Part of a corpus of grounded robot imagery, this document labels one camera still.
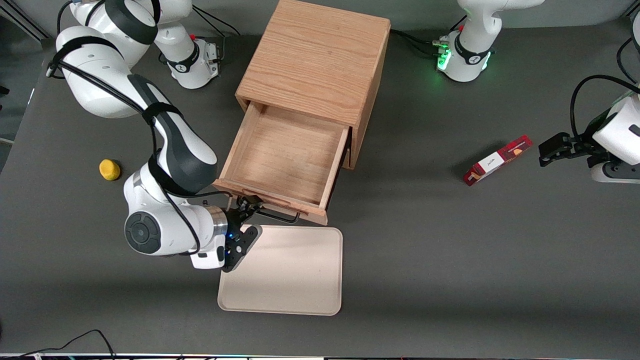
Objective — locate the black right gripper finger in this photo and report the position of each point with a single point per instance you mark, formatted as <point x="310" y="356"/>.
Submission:
<point x="250" y="205"/>
<point x="247" y="240"/>

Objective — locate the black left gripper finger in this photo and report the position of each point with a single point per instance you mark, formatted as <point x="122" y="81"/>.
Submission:
<point x="555" y="156"/>
<point x="557" y="142"/>

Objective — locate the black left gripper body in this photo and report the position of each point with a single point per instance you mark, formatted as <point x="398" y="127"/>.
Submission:
<point x="581" y="148"/>

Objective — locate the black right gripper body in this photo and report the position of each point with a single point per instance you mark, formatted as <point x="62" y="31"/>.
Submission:
<point x="234" y="217"/>

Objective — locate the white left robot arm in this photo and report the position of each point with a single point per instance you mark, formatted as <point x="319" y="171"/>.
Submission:
<point x="470" y="60"/>

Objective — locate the oak wooden drawer cabinet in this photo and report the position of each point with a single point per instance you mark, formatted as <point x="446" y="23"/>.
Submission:
<point x="315" y="55"/>

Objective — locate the beige rectangular tray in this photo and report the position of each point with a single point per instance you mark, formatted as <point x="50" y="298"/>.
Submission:
<point x="290" y="275"/>

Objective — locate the red and white carton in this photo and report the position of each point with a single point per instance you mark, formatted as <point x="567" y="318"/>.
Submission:
<point x="492" y="162"/>

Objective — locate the yellow lemon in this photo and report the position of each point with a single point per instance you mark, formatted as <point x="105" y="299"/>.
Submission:
<point x="110" y="170"/>

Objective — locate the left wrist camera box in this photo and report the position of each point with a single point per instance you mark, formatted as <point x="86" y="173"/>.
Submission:
<point x="615" y="174"/>

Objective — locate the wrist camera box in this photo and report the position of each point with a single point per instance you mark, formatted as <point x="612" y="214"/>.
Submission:
<point x="207" y="260"/>
<point x="615" y="174"/>

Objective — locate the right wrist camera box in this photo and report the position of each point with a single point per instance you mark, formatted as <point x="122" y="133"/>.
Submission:
<point x="207" y="260"/>

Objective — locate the dark metal frame bar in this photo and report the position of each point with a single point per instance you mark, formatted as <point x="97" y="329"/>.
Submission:
<point x="25" y="22"/>

